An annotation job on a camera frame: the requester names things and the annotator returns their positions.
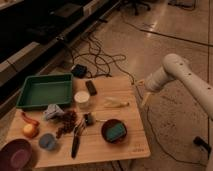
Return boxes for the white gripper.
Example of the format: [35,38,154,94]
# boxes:
[135,67,174,107]

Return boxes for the yellow banana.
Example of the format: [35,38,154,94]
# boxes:
[104,97,129,108]

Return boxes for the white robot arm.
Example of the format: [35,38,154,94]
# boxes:
[139,54,213,120]

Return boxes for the wooden table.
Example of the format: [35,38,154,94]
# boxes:
[4,77,152,169]

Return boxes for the dark bowl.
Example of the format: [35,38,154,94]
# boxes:
[101,119,127,144]

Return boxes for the black remote control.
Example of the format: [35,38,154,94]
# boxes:
[85,80,97,96]

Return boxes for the teal sponge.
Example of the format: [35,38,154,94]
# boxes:
[106,125,126,141]

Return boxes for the white round container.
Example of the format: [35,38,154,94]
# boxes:
[74,91,90,108]

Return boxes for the black power adapter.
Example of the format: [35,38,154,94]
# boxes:
[71,64,87,78]

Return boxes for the dark grape bunch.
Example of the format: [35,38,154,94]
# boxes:
[56,111,77,139]

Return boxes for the grey crumpled cloth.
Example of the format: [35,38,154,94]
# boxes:
[43,104,65,120]

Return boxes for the green plastic tray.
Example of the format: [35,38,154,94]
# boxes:
[16,73,73,110]

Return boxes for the red chili pepper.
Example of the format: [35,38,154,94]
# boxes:
[21,112,40,126]

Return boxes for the dark shelf unit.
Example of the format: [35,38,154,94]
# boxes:
[0,0,118,113]

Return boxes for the purple bowl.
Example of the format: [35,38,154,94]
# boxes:
[0,139,32,171]

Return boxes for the black floor cables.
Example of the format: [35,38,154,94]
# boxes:
[61,33,136,84]

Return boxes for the black handled knife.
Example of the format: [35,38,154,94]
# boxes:
[71,119,84,159]

